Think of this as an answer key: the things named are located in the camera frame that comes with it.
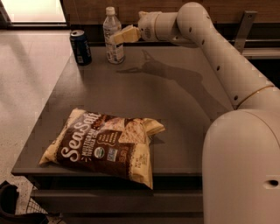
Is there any wire basket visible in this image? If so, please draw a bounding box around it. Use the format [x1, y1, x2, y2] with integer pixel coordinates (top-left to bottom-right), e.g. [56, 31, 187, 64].
[25, 196, 66, 224]

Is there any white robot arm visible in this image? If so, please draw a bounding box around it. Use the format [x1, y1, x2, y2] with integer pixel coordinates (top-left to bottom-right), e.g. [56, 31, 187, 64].
[111, 2, 280, 224]

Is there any clear plastic water bottle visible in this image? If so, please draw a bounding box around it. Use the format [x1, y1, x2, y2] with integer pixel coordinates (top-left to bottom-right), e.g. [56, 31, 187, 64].
[103, 6, 124, 64]

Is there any black bag on floor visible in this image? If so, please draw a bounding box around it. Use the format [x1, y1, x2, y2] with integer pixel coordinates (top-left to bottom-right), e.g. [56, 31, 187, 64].
[0, 181, 48, 224]

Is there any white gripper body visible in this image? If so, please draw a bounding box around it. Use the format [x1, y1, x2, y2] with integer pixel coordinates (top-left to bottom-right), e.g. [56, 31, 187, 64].
[137, 11, 161, 42]

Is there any brown sea salt chip bag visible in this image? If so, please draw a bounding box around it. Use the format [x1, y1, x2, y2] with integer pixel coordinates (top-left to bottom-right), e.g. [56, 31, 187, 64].
[39, 108, 165, 188]

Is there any grey drawer cabinet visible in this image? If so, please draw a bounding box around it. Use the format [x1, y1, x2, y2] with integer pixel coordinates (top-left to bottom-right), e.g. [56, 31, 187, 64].
[12, 46, 232, 224]

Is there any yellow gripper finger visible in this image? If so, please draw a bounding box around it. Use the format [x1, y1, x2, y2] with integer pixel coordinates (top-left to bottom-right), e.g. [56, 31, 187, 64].
[110, 24, 141, 45]

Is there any right metal rail bracket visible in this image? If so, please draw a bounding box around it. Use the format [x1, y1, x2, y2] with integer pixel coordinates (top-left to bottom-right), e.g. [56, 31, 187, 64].
[234, 10, 257, 53]

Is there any blue soda can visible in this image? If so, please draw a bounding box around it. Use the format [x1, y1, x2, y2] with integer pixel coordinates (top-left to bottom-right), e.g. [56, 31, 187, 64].
[69, 30, 92, 66]

